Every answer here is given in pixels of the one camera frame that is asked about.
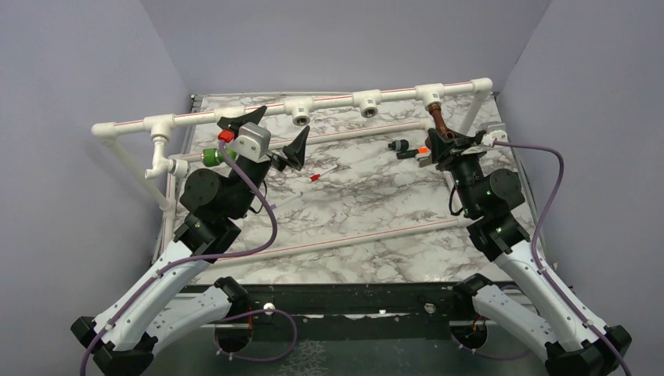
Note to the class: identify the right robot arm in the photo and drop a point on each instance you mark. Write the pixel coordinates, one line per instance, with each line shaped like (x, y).
(558, 328)

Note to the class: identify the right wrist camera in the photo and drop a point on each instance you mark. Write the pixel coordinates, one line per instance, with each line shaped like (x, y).
(489, 133)

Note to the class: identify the red capped white pen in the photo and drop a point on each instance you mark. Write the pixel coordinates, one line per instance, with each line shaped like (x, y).
(317, 176)

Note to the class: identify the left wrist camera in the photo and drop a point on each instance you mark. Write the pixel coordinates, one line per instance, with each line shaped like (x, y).
(252, 142)

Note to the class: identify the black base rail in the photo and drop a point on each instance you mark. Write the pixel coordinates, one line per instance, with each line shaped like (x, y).
(358, 306)

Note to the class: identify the black grey faucet part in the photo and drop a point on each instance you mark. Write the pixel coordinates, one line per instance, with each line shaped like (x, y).
(399, 145)

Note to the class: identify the brown water faucet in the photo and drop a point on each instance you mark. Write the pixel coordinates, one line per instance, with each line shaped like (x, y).
(435, 110)

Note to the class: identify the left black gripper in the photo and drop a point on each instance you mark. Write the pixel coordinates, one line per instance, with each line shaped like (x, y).
(295, 151)

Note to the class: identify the white water faucet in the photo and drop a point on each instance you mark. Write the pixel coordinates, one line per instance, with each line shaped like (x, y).
(160, 164)

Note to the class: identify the green water faucet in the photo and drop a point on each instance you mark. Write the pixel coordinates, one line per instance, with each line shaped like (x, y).
(213, 157)

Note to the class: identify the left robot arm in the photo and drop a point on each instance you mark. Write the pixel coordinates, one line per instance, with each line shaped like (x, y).
(125, 338)

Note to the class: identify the black orange marker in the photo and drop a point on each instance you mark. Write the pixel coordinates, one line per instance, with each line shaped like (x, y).
(406, 154)

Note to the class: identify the purple capped white pen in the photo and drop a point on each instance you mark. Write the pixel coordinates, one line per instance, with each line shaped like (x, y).
(287, 200)

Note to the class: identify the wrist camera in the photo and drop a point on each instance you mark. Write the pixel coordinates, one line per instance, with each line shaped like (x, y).
(489, 133)
(252, 142)

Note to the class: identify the grey metal handle piece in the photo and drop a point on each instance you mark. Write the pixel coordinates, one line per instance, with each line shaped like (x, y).
(424, 161)

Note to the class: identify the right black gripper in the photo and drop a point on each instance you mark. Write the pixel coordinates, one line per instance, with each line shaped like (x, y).
(445, 157)

